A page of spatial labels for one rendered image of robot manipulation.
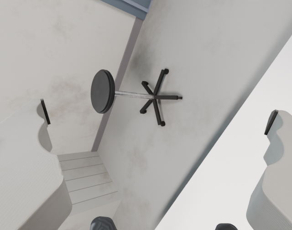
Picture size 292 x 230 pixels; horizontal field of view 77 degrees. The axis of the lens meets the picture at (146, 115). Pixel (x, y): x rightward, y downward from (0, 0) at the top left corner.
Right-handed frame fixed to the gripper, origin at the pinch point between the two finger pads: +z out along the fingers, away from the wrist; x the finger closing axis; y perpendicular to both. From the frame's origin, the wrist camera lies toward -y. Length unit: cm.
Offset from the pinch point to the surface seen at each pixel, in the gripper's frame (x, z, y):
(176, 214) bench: 9, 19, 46
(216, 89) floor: 42, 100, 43
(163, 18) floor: 8, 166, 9
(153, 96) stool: 3, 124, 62
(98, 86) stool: -34, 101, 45
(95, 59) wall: -53, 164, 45
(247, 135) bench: 20.4, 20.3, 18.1
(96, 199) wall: -49, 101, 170
